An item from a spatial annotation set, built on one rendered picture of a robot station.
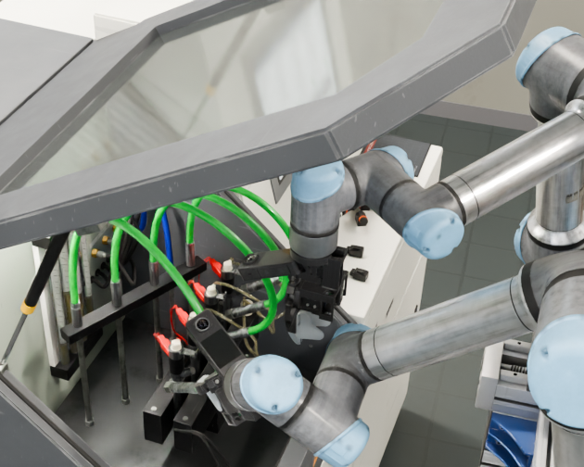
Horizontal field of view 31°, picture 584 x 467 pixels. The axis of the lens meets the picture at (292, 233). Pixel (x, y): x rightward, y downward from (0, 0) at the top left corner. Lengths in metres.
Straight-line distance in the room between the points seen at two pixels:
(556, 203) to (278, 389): 0.75
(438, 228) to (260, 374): 0.33
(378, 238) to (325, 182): 0.89
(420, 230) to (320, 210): 0.15
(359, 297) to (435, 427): 1.16
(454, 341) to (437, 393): 2.02
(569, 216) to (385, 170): 0.50
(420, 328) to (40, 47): 0.96
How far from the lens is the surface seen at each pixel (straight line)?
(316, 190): 1.52
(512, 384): 2.11
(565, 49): 1.76
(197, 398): 2.02
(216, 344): 1.57
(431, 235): 1.48
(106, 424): 2.19
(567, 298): 1.25
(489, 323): 1.39
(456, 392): 3.45
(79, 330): 1.99
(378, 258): 2.34
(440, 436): 3.31
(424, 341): 1.43
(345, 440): 1.43
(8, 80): 1.95
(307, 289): 1.64
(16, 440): 1.70
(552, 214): 1.96
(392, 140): 2.73
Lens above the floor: 2.45
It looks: 38 degrees down
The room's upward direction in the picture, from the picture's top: 3 degrees clockwise
